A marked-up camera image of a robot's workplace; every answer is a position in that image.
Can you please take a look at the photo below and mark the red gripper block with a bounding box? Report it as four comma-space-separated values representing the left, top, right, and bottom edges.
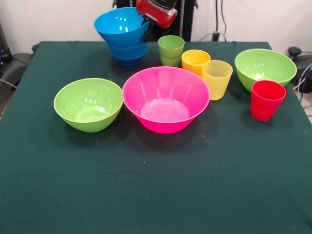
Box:
135, 0, 178, 43

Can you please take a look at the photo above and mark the large blue plastic bowl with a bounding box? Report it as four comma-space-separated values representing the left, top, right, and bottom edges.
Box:
94, 6, 150, 48

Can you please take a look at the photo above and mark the small light blue bowl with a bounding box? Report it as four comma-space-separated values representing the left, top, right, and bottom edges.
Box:
108, 41, 149, 59

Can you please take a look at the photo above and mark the green plastic cup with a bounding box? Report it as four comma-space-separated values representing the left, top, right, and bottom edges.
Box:
157, 35, 185, 66

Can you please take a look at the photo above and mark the small dark blue bowl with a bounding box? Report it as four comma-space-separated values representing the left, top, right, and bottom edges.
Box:
113, 50, 148, 69

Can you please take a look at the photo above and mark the orange-yellow plastic cup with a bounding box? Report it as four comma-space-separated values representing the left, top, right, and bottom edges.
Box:
181, 49, 211, 76

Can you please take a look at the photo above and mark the large pink plastic bowl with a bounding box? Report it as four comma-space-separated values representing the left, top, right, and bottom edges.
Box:
121, 66, 211, 135

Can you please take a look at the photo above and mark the pale yellow translucent cup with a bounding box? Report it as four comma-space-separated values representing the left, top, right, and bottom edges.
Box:
202, 59, 234, 101

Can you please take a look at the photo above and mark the green plastic bowl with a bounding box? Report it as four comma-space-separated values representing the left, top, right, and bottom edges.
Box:
53, 78, 124, 133
234, 48, 297, 93

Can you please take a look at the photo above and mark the red plastic cup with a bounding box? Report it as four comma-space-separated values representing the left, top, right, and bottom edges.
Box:
251, 80, 287, 122

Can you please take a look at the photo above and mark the dark green tablecloth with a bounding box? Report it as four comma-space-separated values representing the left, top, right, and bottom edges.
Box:
0, 40, 312, 234

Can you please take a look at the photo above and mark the black wall plug cable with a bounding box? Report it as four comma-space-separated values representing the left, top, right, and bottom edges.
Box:
198, 0, 227, 42

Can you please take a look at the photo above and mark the grey pedestal foot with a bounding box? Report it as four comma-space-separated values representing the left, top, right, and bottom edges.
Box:
7, 52, 34, 85
287, 46, 312, 82

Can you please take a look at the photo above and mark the bundle of floor cables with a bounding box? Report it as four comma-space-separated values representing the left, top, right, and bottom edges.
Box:
292, 62, 312, 103

